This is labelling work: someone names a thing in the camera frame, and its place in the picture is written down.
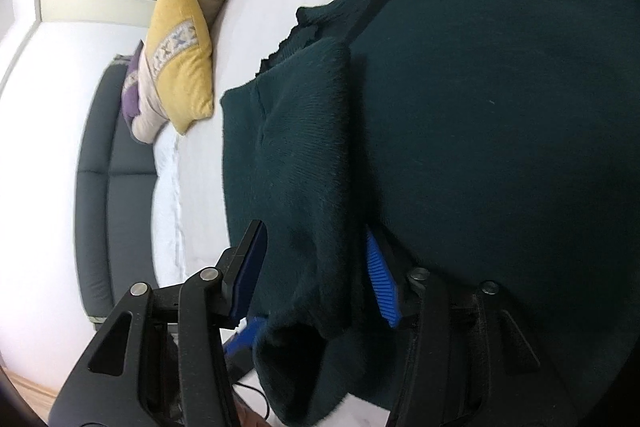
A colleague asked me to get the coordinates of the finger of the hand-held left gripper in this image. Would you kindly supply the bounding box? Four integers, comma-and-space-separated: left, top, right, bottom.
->
222, 316, 268, 360

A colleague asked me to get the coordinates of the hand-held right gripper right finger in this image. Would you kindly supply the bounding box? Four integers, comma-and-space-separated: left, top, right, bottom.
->
365, 227, 566, 427

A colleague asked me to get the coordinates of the yellow patterned pillow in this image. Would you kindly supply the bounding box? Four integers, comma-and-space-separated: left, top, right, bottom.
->
141, 0, 215, 136

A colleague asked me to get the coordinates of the purple pillow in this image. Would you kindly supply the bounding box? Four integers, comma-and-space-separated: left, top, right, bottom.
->
121, 41, 147, 130

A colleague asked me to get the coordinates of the white bed mattress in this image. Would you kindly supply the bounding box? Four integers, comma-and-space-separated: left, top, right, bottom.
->
150, 0, 468, 427

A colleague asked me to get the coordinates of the black cable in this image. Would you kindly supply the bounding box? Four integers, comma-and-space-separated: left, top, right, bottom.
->
231, 381, 273, 421

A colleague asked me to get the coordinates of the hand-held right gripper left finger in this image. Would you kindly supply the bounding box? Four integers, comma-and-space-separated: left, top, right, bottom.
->
50, 219, 269, 427

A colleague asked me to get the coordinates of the grey upholstered headboard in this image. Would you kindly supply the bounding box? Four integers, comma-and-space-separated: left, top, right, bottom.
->
74, 53, 162, 324

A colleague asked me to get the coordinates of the dark green sweater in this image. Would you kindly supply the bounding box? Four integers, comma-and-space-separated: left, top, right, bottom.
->
220, 0, 640, 427

